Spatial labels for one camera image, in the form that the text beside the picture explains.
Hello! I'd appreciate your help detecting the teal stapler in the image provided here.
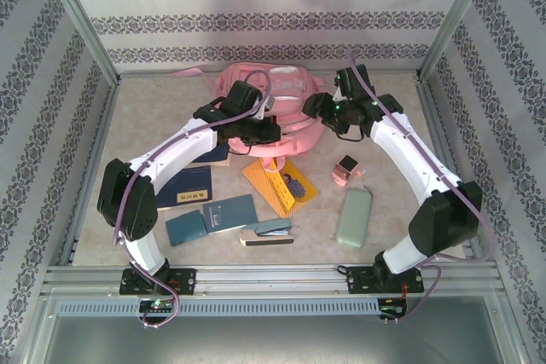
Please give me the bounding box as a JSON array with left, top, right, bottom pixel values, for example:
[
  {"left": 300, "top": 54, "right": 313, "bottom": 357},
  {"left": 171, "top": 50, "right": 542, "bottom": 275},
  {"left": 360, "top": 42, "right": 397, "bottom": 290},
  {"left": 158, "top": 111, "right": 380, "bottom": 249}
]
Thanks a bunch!
[{"left": 238, "top": 217, "right": 295, "bottom": 248}]

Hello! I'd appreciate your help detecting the large teal notebook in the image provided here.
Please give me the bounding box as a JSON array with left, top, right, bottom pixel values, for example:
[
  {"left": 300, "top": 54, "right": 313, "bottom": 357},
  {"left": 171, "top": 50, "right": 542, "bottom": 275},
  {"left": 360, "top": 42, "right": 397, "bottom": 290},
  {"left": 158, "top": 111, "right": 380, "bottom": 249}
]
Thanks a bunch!
[{"left": 202, "top": 193, "right": 258, "bottom": 235}]

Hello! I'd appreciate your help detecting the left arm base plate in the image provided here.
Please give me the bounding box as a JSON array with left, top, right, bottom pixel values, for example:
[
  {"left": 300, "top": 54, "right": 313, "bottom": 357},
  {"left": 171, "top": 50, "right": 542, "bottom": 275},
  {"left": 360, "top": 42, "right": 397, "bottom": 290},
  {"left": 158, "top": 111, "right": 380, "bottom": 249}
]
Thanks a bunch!
[{"left": 119, "top": 268, "right": 198, "bottom": 296}]

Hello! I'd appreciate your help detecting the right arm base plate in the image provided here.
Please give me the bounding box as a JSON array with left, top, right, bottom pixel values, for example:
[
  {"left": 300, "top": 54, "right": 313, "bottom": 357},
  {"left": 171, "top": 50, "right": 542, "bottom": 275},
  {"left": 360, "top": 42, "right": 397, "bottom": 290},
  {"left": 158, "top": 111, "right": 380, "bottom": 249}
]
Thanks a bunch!
[{"left": 346, "top": 264, "right": 426, "bottom": 295}]

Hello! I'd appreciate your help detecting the navy book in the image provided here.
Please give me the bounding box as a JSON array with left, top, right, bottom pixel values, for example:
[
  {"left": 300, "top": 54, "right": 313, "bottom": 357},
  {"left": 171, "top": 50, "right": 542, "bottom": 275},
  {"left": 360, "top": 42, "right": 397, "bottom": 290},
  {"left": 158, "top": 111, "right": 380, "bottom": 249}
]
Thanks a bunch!
[
  {"left": 155, "top": 165, "right": 213, "bottom": 211},
  {"left": 189, "top": 142, "right": 232, "bottom": 169}
]

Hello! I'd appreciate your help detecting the grey metal tray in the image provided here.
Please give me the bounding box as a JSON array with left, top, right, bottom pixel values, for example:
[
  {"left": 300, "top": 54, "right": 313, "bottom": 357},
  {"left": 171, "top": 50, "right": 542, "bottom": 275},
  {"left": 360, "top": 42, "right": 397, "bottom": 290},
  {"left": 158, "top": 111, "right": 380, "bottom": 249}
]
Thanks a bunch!
[{"left": 42, "top": 315, "right": 504, "bottom": 364}]

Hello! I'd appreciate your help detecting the green pencil case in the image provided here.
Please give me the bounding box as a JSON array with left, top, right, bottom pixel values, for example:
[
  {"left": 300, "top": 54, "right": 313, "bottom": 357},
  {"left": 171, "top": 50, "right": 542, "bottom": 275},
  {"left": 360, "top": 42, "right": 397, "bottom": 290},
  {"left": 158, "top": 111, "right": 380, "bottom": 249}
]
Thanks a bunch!
[{"left": 336, "top": 187, "right": 373, "bottom": 249}]

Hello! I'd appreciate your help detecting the aluminium frame bar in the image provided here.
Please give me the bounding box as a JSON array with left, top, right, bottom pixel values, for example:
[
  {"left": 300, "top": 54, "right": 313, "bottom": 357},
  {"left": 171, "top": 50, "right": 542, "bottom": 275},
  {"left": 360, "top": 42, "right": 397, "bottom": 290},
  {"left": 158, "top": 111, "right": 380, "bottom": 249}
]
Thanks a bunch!
[
  {"left": 115, "top": 67, "right": 423, "bottom": 80},
  {"left": 415, "top": 76, "right": 485, "bottom": 263},
  {"left": 59, "top": 80, "right": 123, "bottom": 267}
]

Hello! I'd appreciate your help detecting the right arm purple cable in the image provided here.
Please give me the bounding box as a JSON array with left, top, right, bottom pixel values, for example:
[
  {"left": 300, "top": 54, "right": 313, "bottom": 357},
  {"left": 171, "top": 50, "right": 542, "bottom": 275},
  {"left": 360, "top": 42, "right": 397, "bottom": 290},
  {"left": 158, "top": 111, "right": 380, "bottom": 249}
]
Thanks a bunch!
[{"left": 347, "top": 51, "right": 498, "bottom": 322}]

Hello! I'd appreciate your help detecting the pink backpack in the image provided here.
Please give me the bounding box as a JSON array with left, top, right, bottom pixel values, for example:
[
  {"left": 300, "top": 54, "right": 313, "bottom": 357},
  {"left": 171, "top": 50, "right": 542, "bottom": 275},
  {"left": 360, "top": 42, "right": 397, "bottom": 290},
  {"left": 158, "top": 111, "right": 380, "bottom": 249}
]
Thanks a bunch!
[{"left": 173, "top": 62, "right": 326, "bottom": 174}]

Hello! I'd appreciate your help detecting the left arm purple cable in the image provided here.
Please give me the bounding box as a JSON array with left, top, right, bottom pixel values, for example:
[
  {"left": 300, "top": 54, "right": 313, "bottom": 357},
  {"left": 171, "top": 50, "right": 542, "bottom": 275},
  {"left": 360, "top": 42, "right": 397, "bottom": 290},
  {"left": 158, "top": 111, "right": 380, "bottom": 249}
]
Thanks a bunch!
[{"left": 111, "top": 70, "right": 274, "bottom": 330}]

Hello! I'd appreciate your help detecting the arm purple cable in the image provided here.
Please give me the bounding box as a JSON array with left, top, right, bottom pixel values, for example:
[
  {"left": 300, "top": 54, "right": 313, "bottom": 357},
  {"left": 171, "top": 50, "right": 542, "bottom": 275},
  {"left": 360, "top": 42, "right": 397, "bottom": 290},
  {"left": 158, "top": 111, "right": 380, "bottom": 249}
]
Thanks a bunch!
[
  {"left": 347, "top": 51, "right": 498, "bottom": 322},
  {"left": 111, "top": 70, "right": 274, "bottom": 330}
]

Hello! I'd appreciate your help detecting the slotted grey cable duct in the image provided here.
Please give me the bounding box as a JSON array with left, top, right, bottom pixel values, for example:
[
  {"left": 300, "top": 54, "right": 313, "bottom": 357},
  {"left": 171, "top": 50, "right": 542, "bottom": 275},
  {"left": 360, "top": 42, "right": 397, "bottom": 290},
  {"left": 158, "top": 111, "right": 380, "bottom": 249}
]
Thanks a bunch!
[{"left": 55, "top": 298, "right": 381, "bottom": 317}]

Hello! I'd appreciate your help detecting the wide aluminium mounting rail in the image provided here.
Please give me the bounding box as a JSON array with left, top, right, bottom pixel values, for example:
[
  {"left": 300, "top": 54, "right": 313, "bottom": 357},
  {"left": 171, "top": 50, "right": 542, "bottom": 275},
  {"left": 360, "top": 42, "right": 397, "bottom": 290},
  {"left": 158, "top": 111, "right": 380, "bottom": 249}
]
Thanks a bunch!
[{"left": 40, "top": 264, "right": 507, "bottom": 299}]

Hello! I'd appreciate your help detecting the small teal notebook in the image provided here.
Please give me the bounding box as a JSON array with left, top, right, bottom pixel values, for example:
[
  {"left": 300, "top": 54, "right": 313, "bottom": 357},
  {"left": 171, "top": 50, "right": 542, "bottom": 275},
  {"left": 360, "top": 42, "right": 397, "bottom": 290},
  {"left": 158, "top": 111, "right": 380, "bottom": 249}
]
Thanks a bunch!
[{"left": 165, "top": 209, "right": 209, "bottom": 248}]

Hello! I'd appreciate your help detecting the aluminium frame post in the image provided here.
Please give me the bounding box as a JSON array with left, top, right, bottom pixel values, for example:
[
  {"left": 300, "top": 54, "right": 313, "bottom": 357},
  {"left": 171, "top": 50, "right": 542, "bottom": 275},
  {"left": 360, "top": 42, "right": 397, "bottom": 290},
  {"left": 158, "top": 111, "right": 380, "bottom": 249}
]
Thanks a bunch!
[
  {"left": 416, "top": 0, "right": 499, "bottom": 80},
  {"left": 37, "top": 0, "right": 121, "bottom": 84}
]

